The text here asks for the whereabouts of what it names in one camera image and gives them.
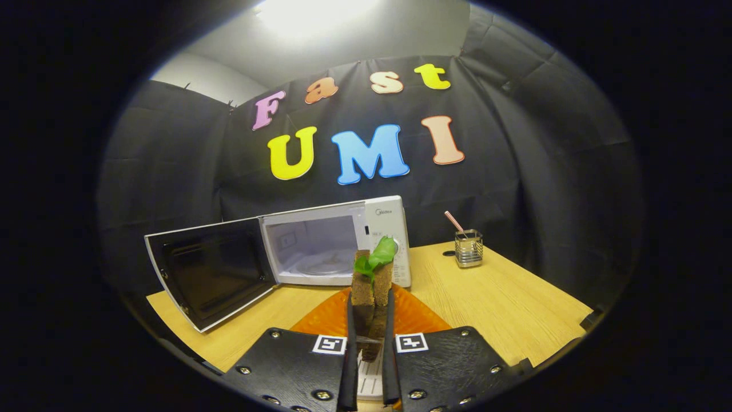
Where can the glass microwave turntable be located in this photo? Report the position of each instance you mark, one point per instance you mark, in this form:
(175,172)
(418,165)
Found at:
(323,264)

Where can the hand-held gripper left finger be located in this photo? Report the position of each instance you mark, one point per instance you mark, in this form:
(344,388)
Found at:
(350,366)

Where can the metal mesh holder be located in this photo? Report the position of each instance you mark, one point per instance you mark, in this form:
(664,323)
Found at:
(469,252)

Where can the brown bread lettuce sandwich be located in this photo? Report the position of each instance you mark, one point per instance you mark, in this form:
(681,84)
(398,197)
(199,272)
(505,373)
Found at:
(369,297)

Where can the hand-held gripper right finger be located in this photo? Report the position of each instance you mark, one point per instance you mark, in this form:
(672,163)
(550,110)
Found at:
(390,366)

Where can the white rectangular plate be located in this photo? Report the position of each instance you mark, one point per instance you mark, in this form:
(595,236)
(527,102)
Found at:
(370,377)

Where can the black backdrop cloth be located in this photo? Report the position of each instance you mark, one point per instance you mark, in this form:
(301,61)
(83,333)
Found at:
(514,171)

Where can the white microwave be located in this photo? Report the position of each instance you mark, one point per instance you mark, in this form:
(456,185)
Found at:
(383,220)

